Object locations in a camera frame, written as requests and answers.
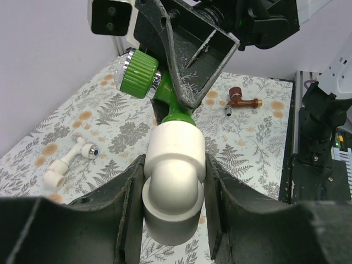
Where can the brown faucet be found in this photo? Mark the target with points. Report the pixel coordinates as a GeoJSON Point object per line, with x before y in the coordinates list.
{"type": "Point", "coordinates": [237, 101]}

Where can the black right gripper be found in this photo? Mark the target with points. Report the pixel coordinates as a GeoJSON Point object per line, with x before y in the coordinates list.
{"type": "Point", "coordinates": [187, 35]}

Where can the floral patterned table mat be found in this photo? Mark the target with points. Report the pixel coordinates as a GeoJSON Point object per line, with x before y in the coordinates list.
{"type": "Point", "coordinates": [249, 145]}

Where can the white PVC elbow fitting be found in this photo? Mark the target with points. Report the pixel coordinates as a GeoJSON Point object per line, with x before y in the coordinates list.
{"type": "Point", "coordinates": [174, 169]}

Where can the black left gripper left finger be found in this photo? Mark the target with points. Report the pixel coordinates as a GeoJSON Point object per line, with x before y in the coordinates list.
{"type": "Point", "coordinates": [103, 226]}

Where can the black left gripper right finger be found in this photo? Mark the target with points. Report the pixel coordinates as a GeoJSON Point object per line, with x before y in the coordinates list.
{"type": "Point", "coordinates": [246, 226]}

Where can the white faucet with elbow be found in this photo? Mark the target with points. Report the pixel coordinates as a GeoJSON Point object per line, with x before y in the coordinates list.
{"type": "Point", "coordinates": [54, 176]}

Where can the green faucet chrome knob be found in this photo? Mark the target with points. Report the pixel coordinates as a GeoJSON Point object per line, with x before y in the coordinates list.
{"type": "Point", "coordinates": [139, 75]}

